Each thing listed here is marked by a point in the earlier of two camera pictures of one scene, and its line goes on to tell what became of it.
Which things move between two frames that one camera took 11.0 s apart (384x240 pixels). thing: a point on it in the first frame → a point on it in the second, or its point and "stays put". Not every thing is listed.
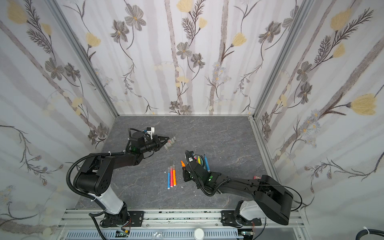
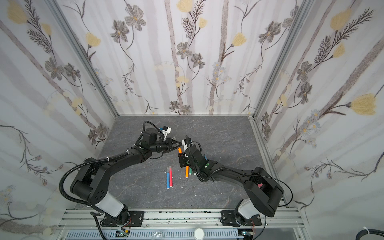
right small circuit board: x=247 y=233 stays put
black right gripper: x=190 y=167 → x=190 y=153
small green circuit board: x=120 y=234 stays put
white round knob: x=199 y=234 stays put
